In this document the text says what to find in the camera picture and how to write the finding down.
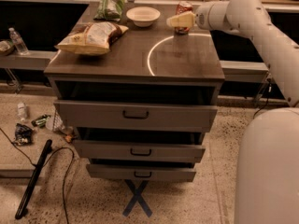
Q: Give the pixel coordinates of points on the green chip bag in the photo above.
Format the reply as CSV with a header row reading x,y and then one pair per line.
x,y
109,10

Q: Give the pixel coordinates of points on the green can on floor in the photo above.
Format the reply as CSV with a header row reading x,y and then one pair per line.
x,y
40,121

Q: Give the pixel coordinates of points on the red coke can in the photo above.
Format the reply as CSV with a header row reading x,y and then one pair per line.
x,y
183,6

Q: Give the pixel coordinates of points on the grey drawer cabinet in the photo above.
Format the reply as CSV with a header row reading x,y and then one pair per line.
x,y
145,66

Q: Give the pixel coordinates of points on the small bottle on floor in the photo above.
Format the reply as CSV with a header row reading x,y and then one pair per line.
x,y
22,111

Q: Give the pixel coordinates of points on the white bowl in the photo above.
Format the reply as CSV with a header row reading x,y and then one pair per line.
x,y
143,16

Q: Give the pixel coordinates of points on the black bar on floor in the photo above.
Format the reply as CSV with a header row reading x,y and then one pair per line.
x,y
21,211

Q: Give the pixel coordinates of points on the grey drawer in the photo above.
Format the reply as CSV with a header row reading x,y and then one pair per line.
x,y
141,173
145,117
138,151

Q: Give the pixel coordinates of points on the top grey drawer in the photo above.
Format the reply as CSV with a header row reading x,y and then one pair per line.
x,y
145,117

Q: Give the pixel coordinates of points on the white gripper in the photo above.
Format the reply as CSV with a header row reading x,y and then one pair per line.
x,y
203,18

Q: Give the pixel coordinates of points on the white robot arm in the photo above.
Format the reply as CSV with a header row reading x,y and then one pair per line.
x,y
267,173

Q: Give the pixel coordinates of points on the blue tape cross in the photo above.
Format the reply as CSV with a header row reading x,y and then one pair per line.
x,y
137,198

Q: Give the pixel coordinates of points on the dark snack bag on floor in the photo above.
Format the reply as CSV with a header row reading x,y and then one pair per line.
x,y
23,135

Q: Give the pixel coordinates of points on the clear water bottle on ledge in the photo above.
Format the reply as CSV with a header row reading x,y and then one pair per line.
x,y
18,42

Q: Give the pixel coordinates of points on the bottom grey drawer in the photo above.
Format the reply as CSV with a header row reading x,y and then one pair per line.
x,y
141,173

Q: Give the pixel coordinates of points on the bowl on left ledge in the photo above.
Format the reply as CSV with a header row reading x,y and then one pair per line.
x,y
6,47

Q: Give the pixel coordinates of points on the middle grey drawer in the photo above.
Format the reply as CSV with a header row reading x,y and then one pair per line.
x,y
138,151

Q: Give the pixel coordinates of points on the clear plastic cup on floor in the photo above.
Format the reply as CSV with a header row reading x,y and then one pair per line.
x,y
55,124

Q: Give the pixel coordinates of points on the brown chip bag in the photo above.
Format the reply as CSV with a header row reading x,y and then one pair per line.
x,y
92,39

